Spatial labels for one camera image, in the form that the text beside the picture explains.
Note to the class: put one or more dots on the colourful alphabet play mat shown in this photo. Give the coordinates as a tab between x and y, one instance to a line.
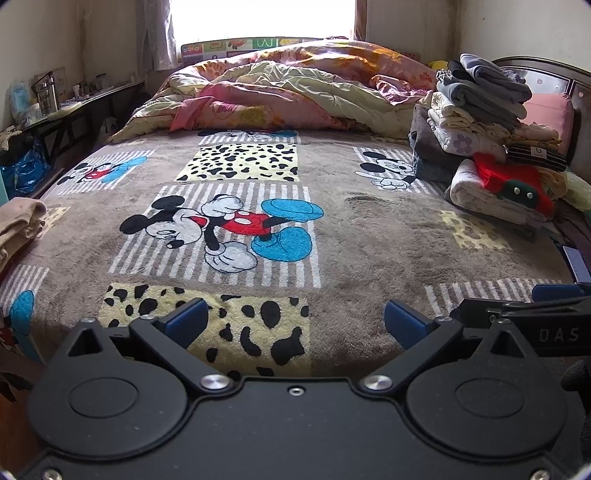
199	51

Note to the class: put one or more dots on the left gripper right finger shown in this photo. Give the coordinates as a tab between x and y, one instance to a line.
476	388

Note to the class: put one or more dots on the blue plastic bag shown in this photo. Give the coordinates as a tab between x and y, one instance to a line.
23	177

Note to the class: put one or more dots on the Mickey Mouse fleece blanket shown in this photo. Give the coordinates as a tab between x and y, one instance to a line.
296	242

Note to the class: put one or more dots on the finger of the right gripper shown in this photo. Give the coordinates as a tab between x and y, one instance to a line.
555	292

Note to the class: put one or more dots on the beige folded garment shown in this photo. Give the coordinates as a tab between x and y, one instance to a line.
21	222

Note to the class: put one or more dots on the dark wooden headboard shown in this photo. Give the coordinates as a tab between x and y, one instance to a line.
545	76

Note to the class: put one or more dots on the floral quilted comforter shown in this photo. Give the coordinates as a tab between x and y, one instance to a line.
331	84

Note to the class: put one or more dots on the white rolled garment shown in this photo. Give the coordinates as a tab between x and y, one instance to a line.
467	191

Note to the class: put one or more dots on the grey window curtain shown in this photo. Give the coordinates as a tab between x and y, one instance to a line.
155	39

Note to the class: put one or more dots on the red knit sweater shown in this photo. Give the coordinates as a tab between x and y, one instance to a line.
518	183

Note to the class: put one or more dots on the metal rack on table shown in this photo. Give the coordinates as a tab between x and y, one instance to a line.
44	89

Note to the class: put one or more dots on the dark side table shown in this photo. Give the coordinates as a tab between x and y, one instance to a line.
73	135

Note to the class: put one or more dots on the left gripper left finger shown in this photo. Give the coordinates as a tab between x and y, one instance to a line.
114	393

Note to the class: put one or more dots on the stack of folded clothes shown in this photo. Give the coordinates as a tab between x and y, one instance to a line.
476	108

